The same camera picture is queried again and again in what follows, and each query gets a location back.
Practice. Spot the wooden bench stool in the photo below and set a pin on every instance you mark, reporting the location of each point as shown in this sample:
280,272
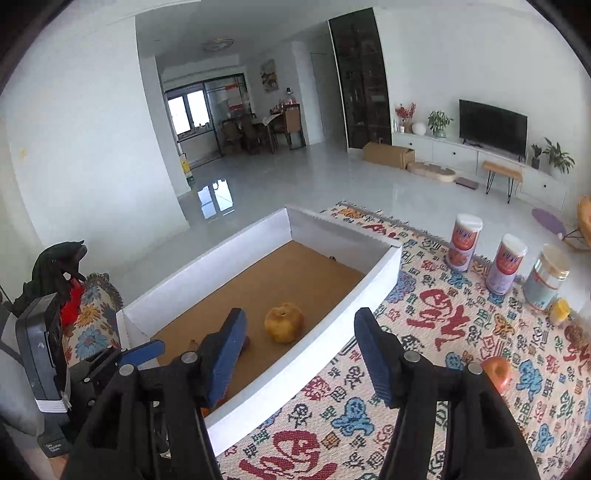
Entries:
502,173

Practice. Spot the printed tablecloth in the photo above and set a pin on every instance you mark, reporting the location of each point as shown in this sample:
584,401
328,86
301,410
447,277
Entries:
461,392

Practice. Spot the pink canister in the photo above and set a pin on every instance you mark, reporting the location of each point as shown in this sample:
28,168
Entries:
505,264
464,243

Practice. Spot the dark flat floor scale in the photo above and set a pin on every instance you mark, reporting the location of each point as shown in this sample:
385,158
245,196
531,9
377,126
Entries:
467,183

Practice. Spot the yellow apple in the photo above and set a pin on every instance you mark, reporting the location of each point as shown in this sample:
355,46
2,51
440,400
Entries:
284,322

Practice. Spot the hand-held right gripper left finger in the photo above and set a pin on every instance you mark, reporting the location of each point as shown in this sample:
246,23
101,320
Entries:
226,355

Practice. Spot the red cloth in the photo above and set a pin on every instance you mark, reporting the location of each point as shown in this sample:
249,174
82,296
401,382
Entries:
71,304

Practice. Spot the purple floor mat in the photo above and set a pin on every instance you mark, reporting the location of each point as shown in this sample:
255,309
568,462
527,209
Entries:
548,221

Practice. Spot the round beige floor pad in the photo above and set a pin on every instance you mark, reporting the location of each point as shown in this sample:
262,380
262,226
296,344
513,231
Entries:
431,170

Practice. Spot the green potted plant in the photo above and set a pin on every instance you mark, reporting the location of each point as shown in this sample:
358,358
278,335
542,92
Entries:
438,122

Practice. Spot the dining table with chairs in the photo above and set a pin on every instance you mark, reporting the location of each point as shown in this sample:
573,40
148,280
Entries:
258,131

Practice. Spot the red apple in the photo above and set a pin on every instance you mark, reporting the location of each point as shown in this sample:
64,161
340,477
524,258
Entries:
497,374

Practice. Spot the white cardboard box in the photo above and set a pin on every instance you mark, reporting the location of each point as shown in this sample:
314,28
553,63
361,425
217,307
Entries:
318,277

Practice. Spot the wall painting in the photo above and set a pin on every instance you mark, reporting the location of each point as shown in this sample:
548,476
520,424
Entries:
269,76

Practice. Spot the floral blanket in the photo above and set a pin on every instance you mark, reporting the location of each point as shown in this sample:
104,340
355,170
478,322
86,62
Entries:
92,314

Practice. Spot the orange lounge chair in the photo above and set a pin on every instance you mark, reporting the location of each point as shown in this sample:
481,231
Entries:
584,221

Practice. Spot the white round lamp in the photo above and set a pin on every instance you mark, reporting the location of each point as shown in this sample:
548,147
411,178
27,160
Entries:
419,128

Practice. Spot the large leafy potted plant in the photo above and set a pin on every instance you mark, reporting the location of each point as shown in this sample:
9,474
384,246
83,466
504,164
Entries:
558,157

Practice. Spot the black television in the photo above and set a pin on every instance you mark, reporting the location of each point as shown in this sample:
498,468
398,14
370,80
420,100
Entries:
493,127

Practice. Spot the small yellow cup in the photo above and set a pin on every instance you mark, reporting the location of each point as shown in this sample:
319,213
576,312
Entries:
559,311

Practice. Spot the clear jar gold lid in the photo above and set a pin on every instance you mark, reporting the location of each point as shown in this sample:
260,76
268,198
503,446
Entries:
549,284

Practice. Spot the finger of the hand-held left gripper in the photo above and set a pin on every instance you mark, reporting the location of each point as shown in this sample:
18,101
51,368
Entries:
145,351

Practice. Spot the ceiling light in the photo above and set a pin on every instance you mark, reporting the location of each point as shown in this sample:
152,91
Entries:
219,45

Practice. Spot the black cloth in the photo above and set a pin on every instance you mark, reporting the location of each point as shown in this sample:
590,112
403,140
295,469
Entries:
53,272

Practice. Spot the brown cardboard box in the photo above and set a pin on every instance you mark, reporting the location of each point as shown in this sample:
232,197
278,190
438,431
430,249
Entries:
388,154

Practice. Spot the dark glass cabinet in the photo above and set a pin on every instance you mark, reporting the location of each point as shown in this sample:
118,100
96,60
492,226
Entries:
362,78

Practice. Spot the red flowers in vase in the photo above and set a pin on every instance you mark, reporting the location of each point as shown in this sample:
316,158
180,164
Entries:
405,115

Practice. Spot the small dark potted plant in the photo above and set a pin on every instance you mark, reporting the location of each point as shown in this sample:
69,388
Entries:
535,154

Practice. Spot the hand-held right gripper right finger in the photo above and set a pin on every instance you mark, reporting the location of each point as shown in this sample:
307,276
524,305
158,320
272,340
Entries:
375,355

